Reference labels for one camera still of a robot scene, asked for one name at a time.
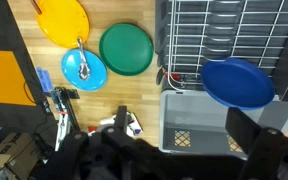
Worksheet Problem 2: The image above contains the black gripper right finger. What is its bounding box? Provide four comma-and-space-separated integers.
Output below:
225, 108, 282, 180

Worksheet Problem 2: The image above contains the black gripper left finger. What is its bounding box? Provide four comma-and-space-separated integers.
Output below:
49, 132, 88, 180

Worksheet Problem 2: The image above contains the dark blue plate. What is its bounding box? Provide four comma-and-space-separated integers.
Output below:
201, 58, 275, 110

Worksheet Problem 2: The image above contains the light blue plate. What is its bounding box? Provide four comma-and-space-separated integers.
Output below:
61, 49, 107, 91

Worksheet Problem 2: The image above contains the green plate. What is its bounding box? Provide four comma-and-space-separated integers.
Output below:
99, 23, 154, 76

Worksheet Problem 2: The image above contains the metal dish rack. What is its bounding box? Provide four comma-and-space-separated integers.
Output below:
155, 0, 288, 102

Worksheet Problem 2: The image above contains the yellow plate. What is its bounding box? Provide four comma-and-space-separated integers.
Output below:
35, 0, 90, 48

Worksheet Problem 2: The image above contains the cardboard box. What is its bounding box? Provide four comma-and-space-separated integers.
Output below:
0, 133, 39, 179

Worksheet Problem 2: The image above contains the grey plastic bin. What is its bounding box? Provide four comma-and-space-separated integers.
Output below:
159, 90, 288, 159

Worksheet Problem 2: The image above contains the blue plastic clamp part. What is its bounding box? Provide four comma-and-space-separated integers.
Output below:
36, 67, 54, 92

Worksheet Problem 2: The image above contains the metal spoon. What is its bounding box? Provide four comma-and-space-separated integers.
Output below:
77, 38, 90, 81

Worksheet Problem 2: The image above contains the wooden spoon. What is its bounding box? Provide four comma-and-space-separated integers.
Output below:
30, 0, 42, 15

